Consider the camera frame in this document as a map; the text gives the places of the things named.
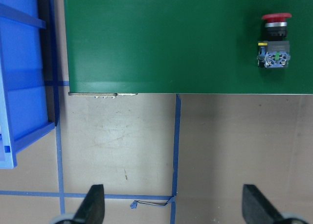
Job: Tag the red push button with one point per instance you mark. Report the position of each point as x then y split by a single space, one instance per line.
274 49

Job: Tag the blue bin left side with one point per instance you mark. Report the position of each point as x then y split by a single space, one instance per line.
23 110

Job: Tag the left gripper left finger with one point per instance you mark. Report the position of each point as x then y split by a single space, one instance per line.
92 209

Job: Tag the green conveyor belt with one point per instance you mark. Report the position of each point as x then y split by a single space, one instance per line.
183 46

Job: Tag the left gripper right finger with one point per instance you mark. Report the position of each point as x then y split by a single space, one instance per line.
256 208

